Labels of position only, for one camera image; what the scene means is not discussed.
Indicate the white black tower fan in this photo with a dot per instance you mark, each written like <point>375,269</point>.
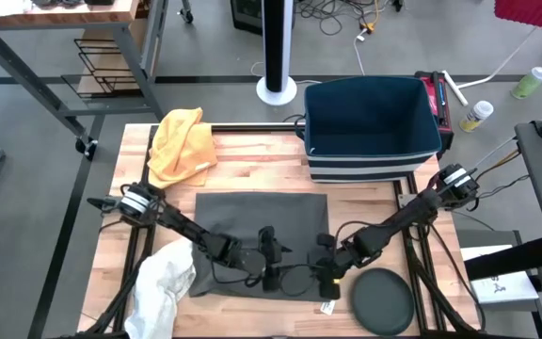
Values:
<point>275,47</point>

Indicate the black padded bar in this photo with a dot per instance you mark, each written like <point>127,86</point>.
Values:
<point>511,259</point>

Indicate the tan wooden board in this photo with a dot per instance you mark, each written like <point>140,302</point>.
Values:
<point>111,56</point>

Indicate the dark green round plate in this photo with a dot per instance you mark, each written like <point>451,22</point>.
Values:
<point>381,301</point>

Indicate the grey kitchen towel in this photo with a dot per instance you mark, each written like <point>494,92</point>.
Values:
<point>252,221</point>

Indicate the black box on floor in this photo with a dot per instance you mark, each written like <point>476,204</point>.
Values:
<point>247,16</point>

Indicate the white handwritten paper tag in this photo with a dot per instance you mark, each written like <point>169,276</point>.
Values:
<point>328,307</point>

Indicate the yellow power plug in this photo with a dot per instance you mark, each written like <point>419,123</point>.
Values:
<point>369,27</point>

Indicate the white crumpled cloth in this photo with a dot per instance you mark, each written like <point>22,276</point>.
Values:
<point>158,292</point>

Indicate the wooden workbench grey frame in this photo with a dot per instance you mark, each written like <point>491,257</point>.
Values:
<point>64,14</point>

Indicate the yellow towel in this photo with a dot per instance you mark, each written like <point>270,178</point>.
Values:
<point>181,146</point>

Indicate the black caster wheel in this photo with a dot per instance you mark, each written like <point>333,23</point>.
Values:
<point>186,15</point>
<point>86,147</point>

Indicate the red black tool case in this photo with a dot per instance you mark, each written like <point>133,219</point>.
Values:
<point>440,101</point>

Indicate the green bottle white cap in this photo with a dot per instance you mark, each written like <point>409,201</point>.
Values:
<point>527,85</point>

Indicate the white printed box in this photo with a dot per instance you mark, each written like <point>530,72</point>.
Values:
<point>501,287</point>

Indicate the black metal table rail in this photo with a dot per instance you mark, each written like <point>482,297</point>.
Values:
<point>252,127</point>

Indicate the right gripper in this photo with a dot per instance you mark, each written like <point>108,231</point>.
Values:
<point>341,259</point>

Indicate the white plastic tube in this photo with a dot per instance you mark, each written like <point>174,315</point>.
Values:
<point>454,87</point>

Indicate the navy white striped fabric bin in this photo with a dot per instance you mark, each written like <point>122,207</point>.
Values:
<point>370,122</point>

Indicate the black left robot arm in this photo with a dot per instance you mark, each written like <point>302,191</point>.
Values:
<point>181,226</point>

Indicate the red ribbed panel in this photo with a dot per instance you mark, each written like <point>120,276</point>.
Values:
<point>534,11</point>

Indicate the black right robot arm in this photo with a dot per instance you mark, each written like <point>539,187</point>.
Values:
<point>403,219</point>

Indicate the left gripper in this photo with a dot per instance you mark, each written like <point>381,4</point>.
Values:
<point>268,259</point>

